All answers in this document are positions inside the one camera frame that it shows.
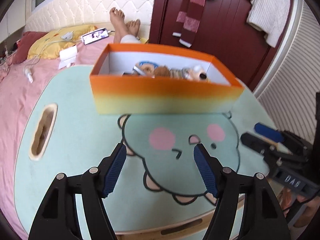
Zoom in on person's bare foot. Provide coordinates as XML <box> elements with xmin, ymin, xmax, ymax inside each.
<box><xmin>126</xmin><ymin>19</ymin><xmax>141</xmax><ymax>39</ymax></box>
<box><xmin>109</xmin><ymin>7</ymin><xmax>125</xmax><ymax>34</ymax></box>

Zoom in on white knitted sweater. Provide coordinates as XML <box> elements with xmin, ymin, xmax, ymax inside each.
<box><xmin>232</xmin><ymin>0</ymin><xmax>292</xmax><ymax>47</ymax></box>

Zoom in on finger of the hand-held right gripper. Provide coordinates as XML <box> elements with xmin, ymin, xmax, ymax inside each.
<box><xmin>240</xmin><ymin>132</ymin><xmax>278</xmax><ymax>157</ymax></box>
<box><xmin>254</xmin><ymin>122</ymin><xmax>288</xmax><ymax>144</ymax></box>

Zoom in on dark red pillow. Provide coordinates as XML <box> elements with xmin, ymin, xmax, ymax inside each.
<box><xmin>11</xmin><ymin>31</ymin><xmax>47</xmax><ymax>64</ymax></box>

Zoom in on dark red wooden door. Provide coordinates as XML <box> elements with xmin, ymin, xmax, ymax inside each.
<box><xmin>149</xmin><ymin>0</ymin><xmax>300</xmax><ymax>92</ymax></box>

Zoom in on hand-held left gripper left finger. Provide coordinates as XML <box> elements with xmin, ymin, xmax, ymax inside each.
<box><xmin>29</xmin><ymin>142</ymin><xmax>127</xmax><ymax>240</ymax></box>

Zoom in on white charger plug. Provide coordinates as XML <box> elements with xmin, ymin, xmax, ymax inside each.
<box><xmin>23</xmin><ymin>66</ymin><xmax>34</xmax><ymax>83</ymax></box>

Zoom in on white box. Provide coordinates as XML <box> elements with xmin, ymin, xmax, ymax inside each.
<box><xmin>59</xmin><ymin>45</ymin><xmax>78</xmax><ymax>69</ymax></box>

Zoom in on maroon pink striped scarf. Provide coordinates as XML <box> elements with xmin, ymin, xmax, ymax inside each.
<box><xmin>172</xmin><ymin>0</ymin><xmax>208</xmax><ymax>47</ymax></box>

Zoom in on smartphone with lit screen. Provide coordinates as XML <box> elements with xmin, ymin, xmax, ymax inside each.
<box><xmin>81</xmin><ymin>29</ymin><xmax>109</xmax><ymax>45</ymax></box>

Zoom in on mint green cartoon desktop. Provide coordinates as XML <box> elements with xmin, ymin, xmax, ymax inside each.
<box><xmin>14</xmin><ymin>64</ymin><xmax>278</xmax><ymax>240</ymax></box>

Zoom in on white slatted panel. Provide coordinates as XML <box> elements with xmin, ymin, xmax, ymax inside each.
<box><xmin>254</xmin><ymin>0</ymin><xmax>320</xmax><ymax>150</ymax></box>

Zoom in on pink blanket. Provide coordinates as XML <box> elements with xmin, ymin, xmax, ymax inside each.
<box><xmin>0</xmin><ymin>41</ymin><xmax>105</xmax><ymax>238</ymax></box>

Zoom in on brown plush ball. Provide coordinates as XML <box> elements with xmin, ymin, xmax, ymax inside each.
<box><xmin>153</xmin><ymin>65</ymin><xmax>172</xmax><ymax>78</ymax></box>

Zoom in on white cabinet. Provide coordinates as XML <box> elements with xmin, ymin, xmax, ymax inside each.
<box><xmin>0</xmin><ymin>0</ymin><xmax>28</xmax><ymax>45</ymax></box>

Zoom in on orange gradient cardboard box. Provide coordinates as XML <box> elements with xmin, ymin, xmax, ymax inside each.
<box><xmin>89</xmin><ymin>43</ymin><xmax>245</xmax><ymax>115</ymax></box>

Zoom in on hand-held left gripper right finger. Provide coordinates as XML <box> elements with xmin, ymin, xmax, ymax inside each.
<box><xmin>194</xmin><ymin>143</ymin><xmax>287</xmax><ymax>240</ymax></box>

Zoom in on orange plush toy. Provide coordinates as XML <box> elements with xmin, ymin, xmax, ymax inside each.
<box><xmin>186</xmin><ymin>66</ymin><xmax>210</xmax><ymax>82</ymax></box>

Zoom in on person's leg in light trousers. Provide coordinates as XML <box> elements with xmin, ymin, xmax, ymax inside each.
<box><xmin>114</xmin><ymin>34</ymin><xmax>140</xmax><ymax>45</ymax></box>

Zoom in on person's right hand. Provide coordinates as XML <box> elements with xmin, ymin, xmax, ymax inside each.
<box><xmin>279</xmin><ymin>187</ymin><xmax>320</xmax><ymax>228</ymax></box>

